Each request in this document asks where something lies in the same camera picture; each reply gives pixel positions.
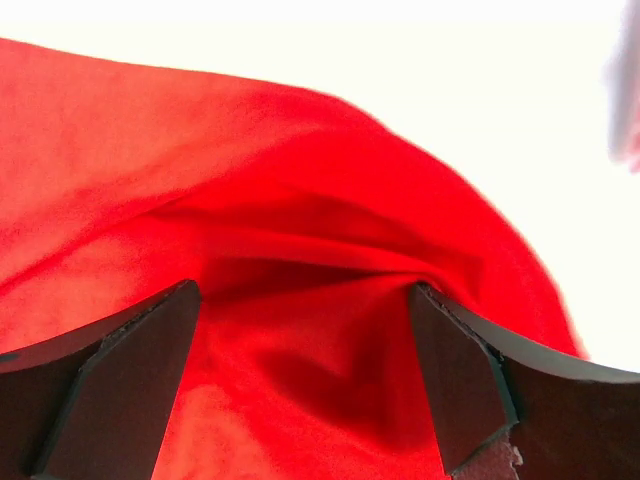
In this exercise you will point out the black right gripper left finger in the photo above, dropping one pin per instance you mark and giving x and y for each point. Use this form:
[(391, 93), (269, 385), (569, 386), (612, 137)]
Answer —
[(94, 403)]

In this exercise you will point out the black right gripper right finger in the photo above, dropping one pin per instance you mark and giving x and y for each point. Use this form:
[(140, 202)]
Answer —
[(506, 407)]

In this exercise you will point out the red t shirt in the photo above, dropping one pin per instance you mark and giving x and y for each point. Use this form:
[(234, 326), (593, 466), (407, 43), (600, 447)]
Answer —
[(303, 221)]

